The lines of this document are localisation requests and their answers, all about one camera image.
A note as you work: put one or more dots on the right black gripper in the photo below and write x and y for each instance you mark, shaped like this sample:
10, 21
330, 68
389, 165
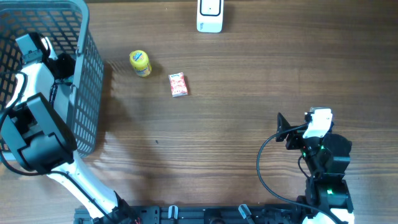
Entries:
295, 137

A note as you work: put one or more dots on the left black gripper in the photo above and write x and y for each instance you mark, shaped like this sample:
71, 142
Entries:
69, 65

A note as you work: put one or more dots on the yellow lidded jar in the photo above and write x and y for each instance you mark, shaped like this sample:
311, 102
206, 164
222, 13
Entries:
140, 63

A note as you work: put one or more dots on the red juice carton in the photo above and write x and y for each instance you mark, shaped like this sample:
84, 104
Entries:
178, 85

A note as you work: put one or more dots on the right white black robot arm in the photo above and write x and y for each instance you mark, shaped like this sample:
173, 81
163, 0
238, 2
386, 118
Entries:
327, 198

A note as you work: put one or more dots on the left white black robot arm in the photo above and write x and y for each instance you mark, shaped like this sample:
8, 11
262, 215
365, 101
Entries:
41, 141

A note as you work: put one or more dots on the white barcode scanner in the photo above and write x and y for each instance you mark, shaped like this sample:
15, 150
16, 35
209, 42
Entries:
210, 16

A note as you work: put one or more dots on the grey plastic mesh basket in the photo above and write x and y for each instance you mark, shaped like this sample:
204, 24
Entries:
66, 25

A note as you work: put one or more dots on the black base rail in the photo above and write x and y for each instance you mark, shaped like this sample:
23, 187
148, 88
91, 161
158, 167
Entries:
261, 214

